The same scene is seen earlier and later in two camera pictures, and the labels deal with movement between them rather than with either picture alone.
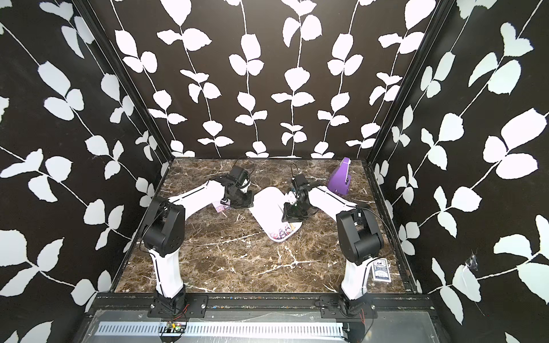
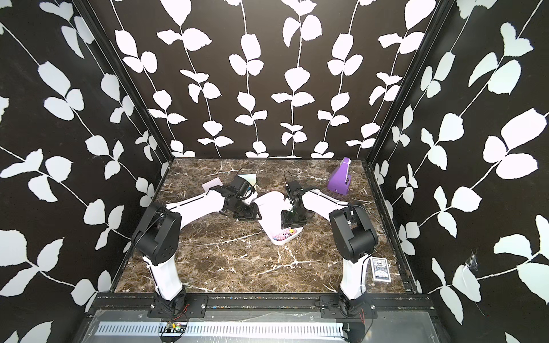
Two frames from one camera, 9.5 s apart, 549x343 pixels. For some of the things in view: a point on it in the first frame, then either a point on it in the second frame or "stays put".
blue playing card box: (380, 270) stays put
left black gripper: (250, 201) → (252, 214)
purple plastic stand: (339, 181) stays put
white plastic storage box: (268, 210) stays put
